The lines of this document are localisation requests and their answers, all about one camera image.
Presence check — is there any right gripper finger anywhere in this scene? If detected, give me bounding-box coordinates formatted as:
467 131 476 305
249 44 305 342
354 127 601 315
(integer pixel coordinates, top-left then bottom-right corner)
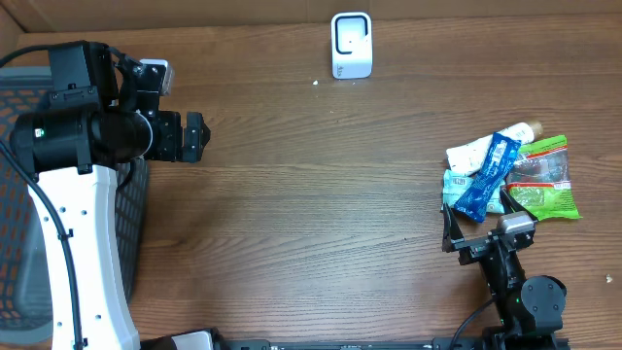
500 188 537 224
442 203 465 253

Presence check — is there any blue snack bar wrapper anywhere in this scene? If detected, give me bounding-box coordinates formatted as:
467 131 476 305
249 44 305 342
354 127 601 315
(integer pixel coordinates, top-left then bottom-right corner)
453 132 522 223

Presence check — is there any green Haribo gummy bag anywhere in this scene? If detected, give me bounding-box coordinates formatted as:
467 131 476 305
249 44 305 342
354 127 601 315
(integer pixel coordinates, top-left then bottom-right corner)
505 134 581 221

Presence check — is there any white tube with gold cap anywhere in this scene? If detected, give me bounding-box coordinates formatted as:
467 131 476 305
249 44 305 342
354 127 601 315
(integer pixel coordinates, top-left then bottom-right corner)
446 121 543 176

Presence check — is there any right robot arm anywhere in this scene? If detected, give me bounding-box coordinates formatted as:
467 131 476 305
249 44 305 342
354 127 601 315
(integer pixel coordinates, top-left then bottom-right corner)
434 190 570 350

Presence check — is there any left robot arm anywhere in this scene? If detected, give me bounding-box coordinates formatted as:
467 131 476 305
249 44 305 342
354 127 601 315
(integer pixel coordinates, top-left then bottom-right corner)
2 41 216 350

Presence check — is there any white barcode scanner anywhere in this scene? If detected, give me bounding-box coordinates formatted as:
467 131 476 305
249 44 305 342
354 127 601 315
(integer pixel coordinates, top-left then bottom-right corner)
330 12 373 80

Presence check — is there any grey plastic shopping basket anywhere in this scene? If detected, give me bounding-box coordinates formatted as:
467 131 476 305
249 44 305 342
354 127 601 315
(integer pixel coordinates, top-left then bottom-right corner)
1 66 149 345

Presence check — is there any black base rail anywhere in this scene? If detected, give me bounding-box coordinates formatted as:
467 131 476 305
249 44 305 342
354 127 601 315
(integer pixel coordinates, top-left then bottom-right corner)
139 329 571 350

